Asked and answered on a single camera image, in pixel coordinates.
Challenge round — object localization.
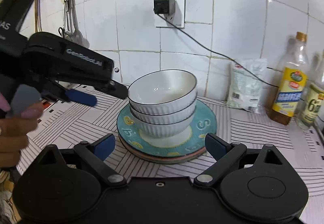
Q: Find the black power cable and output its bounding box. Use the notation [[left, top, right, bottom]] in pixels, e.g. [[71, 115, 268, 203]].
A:
[[157, 13, 279, 88]]

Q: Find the clear vinegar bottle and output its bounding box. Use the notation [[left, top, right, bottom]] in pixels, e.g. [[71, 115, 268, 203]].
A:
[[296, 52, 324, 130]]

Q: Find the striped tablecloth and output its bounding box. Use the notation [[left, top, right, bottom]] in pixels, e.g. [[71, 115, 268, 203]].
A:
[[19, 87, 324, 224]]

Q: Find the yellow-label cooking wine bottle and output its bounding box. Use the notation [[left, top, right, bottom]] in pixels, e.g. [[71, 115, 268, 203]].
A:
[[269, 32, 310, 126]]

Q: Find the wooden spatula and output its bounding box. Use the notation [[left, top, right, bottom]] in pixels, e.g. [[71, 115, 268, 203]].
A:
[[35, 0, 44, 32]]

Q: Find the large pale sun-print plate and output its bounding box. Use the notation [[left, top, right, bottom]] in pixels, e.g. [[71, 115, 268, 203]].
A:
[[123, 143, 210, 164]]

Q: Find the red patterned cloth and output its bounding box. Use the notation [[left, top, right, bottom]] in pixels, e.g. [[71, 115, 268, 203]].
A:
[[40, 101, 55, 111]]

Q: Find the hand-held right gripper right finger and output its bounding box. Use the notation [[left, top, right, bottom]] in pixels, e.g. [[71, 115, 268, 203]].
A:
[[194, 133, 284, 186]]

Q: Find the hanging metal ladle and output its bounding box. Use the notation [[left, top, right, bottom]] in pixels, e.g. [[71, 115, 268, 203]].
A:
[[58, 0, 90, 48]]

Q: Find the white salt bag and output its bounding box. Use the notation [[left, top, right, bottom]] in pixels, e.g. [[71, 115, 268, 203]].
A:
[[226, 59, 268, 114]]

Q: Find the white ribbed bowl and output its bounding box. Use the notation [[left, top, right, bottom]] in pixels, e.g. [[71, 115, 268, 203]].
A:
[[129, 101, 197, 124], [133, 113, 195, 138], [127, 69, 198, 113]]

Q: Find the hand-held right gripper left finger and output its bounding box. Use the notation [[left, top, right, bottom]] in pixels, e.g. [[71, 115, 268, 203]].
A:
[[38, 134, 127, 187]]

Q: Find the pink cartoon-print plate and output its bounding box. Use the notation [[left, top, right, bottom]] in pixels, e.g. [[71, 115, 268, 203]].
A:
[[118, 135, 215, 162]]

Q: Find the person's left hand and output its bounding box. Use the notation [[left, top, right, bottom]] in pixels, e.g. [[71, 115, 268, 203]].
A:
[[0, 93, 44, 169]]

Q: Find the white wall socket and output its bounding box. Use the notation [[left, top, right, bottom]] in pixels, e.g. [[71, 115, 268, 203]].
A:
[[155, 0, 186, 29]]

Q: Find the black plug-in charger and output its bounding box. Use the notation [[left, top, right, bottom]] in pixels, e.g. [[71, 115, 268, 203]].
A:
[[153, 0, 176, 15]]

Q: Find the blue fried-egg plate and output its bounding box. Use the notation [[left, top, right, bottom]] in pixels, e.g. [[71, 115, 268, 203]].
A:
[[116, 99, 217, 157]]

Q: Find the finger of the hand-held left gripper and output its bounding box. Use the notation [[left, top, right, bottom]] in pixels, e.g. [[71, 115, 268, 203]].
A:
[[42, 89, 97, 107], [101, 80, 129, 99]]

